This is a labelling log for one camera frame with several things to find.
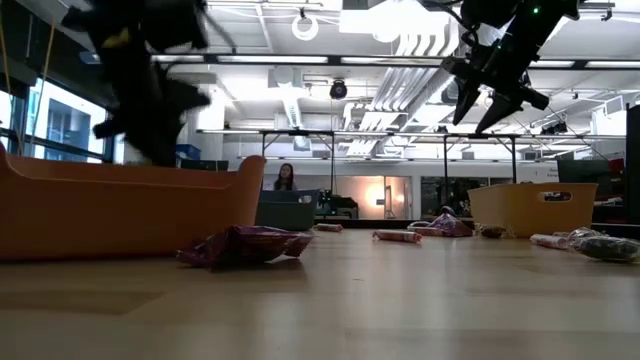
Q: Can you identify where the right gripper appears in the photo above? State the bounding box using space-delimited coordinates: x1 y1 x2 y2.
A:
442 37 550 135

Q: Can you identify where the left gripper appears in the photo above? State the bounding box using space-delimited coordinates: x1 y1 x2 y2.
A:
93 47 210 168

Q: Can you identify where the orange plastic bin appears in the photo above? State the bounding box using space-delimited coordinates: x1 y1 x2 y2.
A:
0 142 267 261

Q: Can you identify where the yellow plastic bin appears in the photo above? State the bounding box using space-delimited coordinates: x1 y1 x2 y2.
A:
467 182 599 239

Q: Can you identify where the purple candy pack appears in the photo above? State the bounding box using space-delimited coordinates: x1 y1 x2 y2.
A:
428 212 474 238
175 224 315 271

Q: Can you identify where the blue storage box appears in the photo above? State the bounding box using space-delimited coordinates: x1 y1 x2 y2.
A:
174 143 202 161

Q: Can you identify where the large window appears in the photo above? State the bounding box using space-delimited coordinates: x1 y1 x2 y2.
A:
0 79 116 164

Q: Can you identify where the black monitor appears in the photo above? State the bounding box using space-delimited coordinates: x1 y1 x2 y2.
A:
557 158 614 185

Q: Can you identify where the person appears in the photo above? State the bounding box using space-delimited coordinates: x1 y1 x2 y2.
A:
273 163 300 192

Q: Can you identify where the overhead light bar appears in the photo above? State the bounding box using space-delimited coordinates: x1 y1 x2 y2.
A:
79 49 640 70

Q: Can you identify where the black background machine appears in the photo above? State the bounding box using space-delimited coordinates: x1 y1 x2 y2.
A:
319 189 359 219

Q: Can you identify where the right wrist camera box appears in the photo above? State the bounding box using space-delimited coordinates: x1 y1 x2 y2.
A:
459 0 509 30

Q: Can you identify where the black vertical post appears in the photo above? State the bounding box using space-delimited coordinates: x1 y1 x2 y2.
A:
624 104 640 224

